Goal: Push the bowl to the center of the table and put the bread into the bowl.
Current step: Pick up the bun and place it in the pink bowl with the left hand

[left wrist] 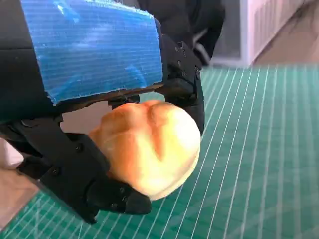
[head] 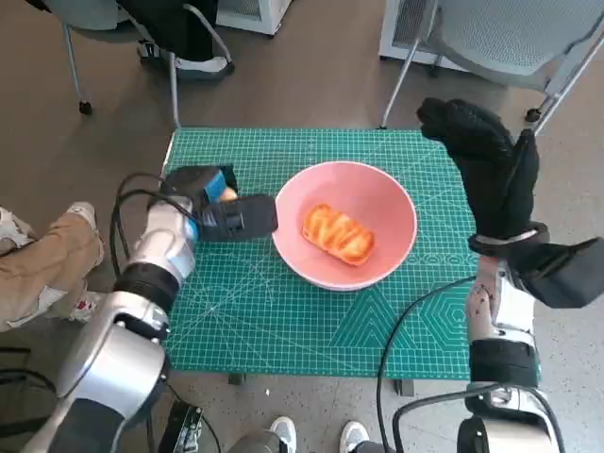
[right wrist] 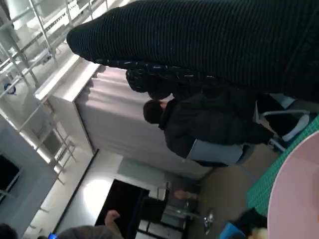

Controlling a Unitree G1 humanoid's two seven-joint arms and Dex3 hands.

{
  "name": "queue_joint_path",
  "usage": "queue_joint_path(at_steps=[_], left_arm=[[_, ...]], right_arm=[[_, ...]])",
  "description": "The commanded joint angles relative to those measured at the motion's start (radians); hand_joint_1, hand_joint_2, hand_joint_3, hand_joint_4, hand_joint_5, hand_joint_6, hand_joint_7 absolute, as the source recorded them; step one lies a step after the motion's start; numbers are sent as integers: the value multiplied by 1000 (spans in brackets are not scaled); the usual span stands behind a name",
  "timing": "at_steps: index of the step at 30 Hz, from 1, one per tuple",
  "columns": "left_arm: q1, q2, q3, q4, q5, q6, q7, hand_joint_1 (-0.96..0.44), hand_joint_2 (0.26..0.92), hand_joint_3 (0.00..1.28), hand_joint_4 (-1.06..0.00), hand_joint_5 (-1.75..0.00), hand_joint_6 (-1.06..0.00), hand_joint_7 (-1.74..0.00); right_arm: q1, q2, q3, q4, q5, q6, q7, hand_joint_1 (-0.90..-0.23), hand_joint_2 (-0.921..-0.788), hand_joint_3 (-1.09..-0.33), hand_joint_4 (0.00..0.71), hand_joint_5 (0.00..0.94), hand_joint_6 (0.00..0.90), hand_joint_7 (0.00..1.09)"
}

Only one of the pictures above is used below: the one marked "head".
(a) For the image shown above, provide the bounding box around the person in black trousers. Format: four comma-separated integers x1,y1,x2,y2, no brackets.
112,0,236,81

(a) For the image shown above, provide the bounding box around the white grey shoe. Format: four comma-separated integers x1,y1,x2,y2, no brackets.
269,415,297,453
340,420,369,453

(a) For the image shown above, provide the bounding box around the pink bowl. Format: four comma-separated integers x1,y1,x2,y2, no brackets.
272,160,419,292

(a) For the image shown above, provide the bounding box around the black device on floor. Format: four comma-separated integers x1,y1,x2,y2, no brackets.
158,401,205,453

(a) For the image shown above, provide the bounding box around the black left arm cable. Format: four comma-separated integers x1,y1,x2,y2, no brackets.
109,173,202,279

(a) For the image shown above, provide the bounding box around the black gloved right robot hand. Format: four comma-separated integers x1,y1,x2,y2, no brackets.
415,97,540,242

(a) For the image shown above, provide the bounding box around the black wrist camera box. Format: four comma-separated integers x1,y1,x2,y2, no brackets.
200,193,278,243
507,238,604,310

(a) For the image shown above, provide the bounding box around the grey chair with person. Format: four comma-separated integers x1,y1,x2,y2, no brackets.
42,0,236,128

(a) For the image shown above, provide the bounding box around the person in tan trousers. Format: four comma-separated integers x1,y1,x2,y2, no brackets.
0,201,106,334

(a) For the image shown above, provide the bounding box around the empty grey mesh chair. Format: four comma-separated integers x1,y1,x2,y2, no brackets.
379,0,604,138

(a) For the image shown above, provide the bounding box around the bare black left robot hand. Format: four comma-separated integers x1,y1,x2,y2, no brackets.
167,163,240,204

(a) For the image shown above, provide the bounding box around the white cabinet with vent grille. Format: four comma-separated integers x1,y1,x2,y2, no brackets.
379,0,466,72

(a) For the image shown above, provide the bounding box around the oblong striped toy bread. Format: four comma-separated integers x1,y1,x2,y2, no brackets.
301,202,378,268

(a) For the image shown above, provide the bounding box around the looped black right arm cable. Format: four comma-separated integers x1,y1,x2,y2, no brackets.
392,384,565,453

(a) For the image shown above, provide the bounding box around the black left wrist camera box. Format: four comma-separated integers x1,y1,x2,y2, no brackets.
200,193,278,243

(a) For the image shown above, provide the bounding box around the long black right arm cable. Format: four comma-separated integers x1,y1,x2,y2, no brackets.
376,276,476,453

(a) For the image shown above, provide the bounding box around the green cutting mat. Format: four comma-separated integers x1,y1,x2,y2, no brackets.
162,126,542,382

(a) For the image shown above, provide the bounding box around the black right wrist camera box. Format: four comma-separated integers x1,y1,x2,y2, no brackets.
507,238,604,310

